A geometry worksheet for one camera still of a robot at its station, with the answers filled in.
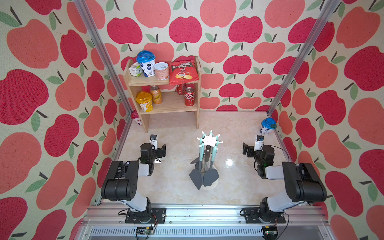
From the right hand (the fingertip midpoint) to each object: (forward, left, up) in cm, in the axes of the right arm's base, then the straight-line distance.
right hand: (253, 145), depth 94 cm
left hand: (-5, +60, 0) cm, 60 cm away
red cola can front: (+16, +42, +25) cm, 51 cm away
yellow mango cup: (+10, +67, +25) cm, 73 cm away
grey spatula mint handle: (-26, +27, +9) cm, 39 cm away
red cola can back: (+27, +49, +21) cm, 60 cm away
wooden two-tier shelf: (+20, +54, +15) cm, 60 cm away
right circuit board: (-44, -4, -9) cm, 45 cm away
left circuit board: (-50, +57, -7) cm, 76 cm away
